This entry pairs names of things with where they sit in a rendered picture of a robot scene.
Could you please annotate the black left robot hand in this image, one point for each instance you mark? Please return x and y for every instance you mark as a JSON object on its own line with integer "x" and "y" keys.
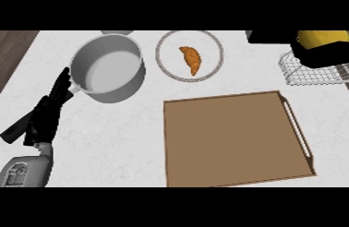
{"x": 44, "y": 120}

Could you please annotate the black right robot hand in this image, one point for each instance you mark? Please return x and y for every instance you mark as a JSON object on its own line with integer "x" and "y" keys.
{"x": 324, "y": 57}

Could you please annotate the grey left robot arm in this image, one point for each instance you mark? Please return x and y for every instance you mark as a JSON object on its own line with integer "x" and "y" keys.
{"x": 26, "y": 170}

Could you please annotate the brown wooden tray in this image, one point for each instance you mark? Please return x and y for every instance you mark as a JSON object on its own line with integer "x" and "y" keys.
{"x": 230, "y": 138}

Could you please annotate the brown croissant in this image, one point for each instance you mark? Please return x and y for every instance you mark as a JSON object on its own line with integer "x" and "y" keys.
{"x": 192, "y": 59}

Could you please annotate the grey round object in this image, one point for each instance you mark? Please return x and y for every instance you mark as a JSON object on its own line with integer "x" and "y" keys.
{"x": 117, "y": 32}

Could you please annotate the white round plate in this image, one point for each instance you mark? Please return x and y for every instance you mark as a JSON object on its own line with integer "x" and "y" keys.
{"x": 168, "y": 63}

